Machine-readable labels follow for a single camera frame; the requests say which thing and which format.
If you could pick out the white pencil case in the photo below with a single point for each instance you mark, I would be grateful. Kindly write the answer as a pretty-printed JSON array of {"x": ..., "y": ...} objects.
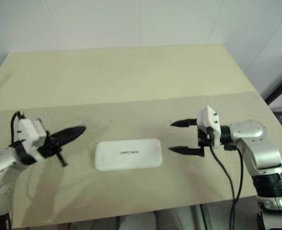
[{"x": 128, "y": 154}]

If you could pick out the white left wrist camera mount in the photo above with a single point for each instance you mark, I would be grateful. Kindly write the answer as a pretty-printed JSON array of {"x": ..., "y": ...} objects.
[{"x": 30, "y": 134}]

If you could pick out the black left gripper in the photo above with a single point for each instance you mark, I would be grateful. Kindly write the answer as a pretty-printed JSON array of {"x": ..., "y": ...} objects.
[{"x": 51, "y": 148}]

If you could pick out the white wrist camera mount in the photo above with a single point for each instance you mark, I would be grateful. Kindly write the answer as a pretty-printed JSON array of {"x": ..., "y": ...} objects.
[
  {"x": 209, "y": 118},
  {"x": 30, "y": 134}
]

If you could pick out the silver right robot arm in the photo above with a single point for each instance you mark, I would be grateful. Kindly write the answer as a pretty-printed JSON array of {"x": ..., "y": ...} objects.
[{"x": 251, "y": 131}]

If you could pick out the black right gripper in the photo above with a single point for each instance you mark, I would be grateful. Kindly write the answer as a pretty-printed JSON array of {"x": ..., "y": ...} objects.
[{"x": 204, "y": 136}]

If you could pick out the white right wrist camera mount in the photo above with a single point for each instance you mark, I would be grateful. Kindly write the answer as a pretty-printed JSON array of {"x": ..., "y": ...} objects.
[{"x": 209, "y": 118}]

